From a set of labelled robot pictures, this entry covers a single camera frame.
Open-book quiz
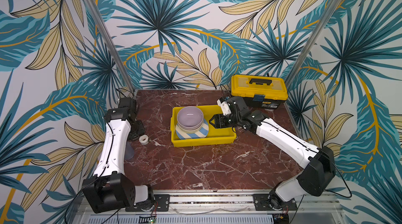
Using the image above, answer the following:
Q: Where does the yellow plastic bin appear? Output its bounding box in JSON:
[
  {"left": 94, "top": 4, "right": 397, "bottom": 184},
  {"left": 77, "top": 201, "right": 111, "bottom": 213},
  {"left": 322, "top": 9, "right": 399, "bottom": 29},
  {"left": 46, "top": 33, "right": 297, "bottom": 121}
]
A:
[{"left": 170, "top": 105, "right": 237, "bottom": 147}]

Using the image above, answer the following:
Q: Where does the lilac bowl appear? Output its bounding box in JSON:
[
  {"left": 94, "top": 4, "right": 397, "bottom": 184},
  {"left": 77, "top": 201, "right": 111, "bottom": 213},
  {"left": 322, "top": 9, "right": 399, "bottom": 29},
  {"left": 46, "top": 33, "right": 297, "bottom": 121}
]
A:
[{"left": 177, "top": 106, "right": 204, "bottom": 126}]

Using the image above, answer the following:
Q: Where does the pale green bowl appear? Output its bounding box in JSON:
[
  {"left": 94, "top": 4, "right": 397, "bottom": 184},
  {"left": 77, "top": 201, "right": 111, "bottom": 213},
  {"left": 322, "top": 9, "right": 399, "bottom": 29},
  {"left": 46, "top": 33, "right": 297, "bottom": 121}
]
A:
[{"left": 178, "top": 120, "right": 204, "bottom": 131}]

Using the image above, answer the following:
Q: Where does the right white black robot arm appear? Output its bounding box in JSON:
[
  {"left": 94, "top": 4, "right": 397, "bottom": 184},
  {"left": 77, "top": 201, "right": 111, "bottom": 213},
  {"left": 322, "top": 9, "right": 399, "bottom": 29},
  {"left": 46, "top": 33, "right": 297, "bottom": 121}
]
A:
[{"left": 209, "top": 96, "right": 336, "bottom": 210}]

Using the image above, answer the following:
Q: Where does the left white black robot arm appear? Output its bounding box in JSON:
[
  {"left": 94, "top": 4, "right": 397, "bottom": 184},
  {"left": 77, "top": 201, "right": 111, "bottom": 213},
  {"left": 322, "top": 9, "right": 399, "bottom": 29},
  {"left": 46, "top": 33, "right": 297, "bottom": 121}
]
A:
[{"left": 82, "top": 97, "right": 156, "bottom": 214}]

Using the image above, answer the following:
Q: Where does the white tape roll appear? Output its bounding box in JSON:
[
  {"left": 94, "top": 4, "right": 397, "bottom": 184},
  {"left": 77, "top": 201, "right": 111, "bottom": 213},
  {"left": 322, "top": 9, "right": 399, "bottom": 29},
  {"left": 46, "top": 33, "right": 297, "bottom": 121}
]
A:
[{"left": 138, "top": 135, "right": 149, "bottom": 145}]

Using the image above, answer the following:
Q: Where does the grey translucent cup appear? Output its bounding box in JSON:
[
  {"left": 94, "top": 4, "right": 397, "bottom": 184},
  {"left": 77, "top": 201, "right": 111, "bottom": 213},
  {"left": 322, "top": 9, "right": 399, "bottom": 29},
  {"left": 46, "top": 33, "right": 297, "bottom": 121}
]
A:
[{"left": 124, "top": 142, "right": 135, "bottom": 160}]

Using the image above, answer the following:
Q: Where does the yellow black toolbox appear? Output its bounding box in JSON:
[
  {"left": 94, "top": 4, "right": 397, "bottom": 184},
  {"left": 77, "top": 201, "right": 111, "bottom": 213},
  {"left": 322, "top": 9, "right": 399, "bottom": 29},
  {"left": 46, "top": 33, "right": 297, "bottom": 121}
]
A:
[{"left": 231, "top": 74, "right": 289, "bottom": 109}]

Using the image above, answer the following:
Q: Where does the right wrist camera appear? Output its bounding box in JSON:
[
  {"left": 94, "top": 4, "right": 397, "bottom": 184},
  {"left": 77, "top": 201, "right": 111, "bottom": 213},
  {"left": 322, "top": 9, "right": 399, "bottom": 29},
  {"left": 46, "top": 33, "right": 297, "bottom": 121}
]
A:
[{"left": 217, "top": 97, "right": 231, "bottom": 116}]

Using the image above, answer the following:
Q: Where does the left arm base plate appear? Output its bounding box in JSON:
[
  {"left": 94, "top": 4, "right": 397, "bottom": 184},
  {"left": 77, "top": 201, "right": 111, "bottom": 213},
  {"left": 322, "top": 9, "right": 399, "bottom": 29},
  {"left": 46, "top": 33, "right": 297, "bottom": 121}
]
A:
[{"left": 136, "top": 194, "right": 171, "bottom": 212}]

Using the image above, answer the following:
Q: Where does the aluminium front rail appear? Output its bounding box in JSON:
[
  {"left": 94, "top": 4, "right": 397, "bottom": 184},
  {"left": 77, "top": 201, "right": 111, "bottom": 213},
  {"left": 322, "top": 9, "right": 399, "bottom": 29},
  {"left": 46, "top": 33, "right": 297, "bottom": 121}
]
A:
[{"left": 154, "top": 189, "right": 342, "bottom": 215}]

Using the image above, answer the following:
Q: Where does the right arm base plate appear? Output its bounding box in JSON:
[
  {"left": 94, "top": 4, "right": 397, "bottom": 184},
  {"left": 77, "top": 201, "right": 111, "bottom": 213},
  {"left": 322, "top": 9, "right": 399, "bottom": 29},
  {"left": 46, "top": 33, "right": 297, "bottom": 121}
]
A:
[{"left": 252, "top": 194, "right": 297, "bottom": 211}]

